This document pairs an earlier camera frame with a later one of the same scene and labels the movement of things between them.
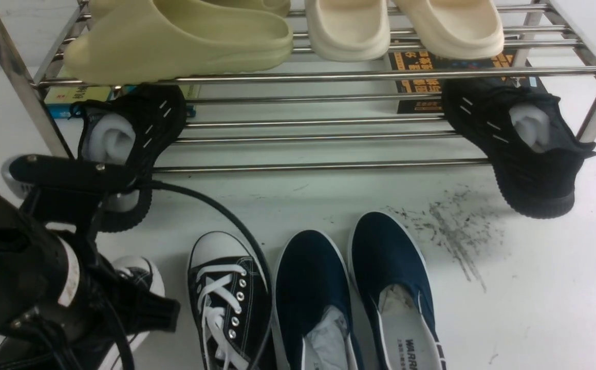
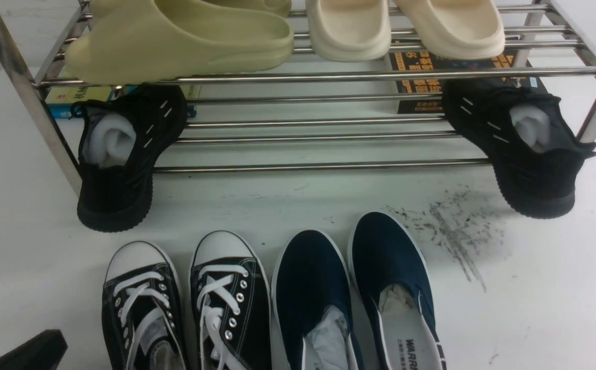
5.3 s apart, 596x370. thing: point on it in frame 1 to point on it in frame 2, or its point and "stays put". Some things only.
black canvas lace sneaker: (231, 302) stays put
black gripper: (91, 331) to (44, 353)
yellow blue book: (60, 98) stays put
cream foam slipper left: (349, 31) stays put
